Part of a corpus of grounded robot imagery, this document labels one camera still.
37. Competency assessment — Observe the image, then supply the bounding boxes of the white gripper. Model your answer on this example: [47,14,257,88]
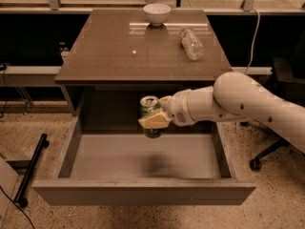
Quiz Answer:
[138,90,194,129]

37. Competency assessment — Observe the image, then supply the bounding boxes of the green soda can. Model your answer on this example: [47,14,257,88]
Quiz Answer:
[140,95,163,138]

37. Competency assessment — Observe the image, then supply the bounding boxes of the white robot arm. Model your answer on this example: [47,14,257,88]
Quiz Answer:
[138,72,305,152]

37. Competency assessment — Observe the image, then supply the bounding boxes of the brown cabinet with glossy top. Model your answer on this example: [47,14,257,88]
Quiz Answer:
[55,9,232,133]

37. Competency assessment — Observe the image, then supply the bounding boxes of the open grey top drawer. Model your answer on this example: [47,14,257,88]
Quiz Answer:
[31,89,257,207]

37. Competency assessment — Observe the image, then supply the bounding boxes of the clear plastic water bottle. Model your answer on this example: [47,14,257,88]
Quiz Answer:
[180,27,204,61]

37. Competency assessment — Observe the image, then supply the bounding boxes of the white ceramic bowl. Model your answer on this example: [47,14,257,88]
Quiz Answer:
[143,3,171,26]

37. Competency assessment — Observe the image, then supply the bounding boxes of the small bottle behind cabinet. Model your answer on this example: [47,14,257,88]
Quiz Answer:
[59,42,70,61]

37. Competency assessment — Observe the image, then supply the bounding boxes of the black metal stand leg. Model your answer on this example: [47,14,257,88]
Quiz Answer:
[13,134,50,208]

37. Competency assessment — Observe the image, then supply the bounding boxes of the black office chair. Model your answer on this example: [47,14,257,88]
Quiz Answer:
[239,29,305,172]

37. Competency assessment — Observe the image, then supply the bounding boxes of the black floor cable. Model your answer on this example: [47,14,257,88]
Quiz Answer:
[0,185,36,229]

